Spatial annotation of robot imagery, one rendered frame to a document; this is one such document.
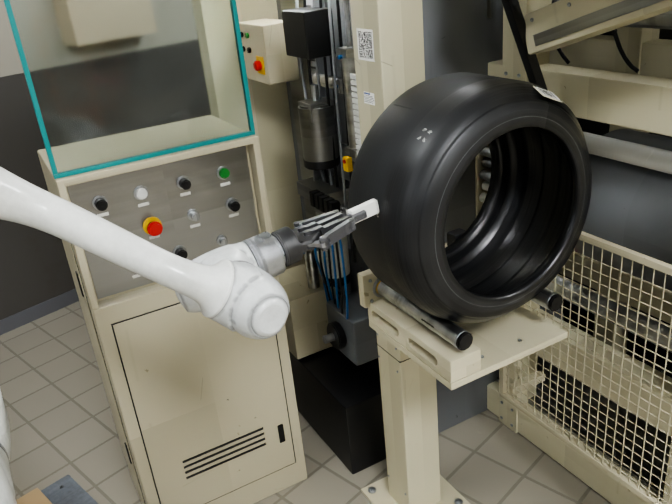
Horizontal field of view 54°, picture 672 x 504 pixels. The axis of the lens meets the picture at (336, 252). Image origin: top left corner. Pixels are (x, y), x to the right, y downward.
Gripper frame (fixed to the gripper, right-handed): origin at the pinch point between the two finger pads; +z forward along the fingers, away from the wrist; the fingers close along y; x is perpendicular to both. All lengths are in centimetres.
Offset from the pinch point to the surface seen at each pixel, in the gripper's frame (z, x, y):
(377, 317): 8.1, 42.1, 21.1
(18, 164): -58, 29, 264
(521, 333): 34, 48, -6
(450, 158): 15.7, -8.5, -11.2
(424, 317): 10.6, 33.5, 1.1
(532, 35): 65, -17, 16
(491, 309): 20.8, 30.5, -11.4
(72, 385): -78, 113, 178
